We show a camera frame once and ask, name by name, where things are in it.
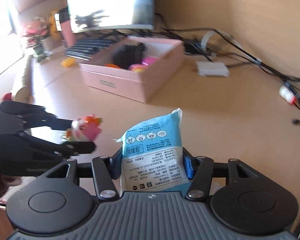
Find pink duck toy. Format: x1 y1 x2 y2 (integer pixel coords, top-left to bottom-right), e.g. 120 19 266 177
63 114 103 142

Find blue tissue pack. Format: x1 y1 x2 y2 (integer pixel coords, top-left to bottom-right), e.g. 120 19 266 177
115 108 190 195

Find orange toy piece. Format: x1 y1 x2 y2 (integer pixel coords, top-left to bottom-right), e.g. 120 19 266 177
104 63 121 69

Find black plush toy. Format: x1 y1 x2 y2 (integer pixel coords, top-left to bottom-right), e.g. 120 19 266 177
111 42 146 69

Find pink yellow toy cup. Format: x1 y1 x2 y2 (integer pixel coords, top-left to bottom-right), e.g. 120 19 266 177
128 63 147 73

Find pink toy strainer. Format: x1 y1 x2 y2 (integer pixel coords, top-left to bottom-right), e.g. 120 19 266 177
141 56 159 67

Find yellow corn toy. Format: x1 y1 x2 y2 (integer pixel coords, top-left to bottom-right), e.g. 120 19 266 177
61 58 76 68

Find black keyboard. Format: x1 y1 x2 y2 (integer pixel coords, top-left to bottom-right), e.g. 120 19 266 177
63 38 117 61

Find yellow plush toy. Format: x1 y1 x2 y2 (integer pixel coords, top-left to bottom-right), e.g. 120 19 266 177
48 10 62 43

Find pink card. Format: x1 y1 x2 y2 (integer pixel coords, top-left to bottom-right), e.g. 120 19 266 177
61 20 76 47

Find potted red plant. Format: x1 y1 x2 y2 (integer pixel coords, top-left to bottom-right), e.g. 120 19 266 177
23 16 50 63

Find pink cardboard box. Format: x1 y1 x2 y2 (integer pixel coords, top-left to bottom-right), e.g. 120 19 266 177
79 36 185 103

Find white flat box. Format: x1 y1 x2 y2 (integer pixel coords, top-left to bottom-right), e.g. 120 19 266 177
196 61 230 77

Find black device behind card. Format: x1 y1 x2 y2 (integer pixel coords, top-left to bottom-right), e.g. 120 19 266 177
54 6 70 31

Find red capped white bottle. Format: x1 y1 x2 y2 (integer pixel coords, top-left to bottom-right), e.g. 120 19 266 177
279 85 298 105

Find curved computer monitor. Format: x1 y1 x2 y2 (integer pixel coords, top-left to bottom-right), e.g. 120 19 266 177
67 0 155 33

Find black cable bundle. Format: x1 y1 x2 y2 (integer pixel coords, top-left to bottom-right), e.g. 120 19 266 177
154 12 300 113

